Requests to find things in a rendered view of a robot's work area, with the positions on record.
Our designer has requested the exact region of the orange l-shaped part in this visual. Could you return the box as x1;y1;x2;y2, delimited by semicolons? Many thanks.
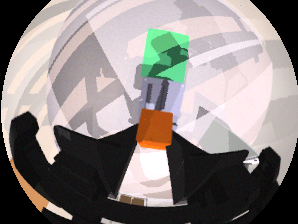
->
136;109;173;151

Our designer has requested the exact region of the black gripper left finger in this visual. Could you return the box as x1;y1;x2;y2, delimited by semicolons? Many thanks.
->
53;123;138;200

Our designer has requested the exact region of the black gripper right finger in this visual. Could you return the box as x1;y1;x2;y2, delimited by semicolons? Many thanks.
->
165;131;249;205

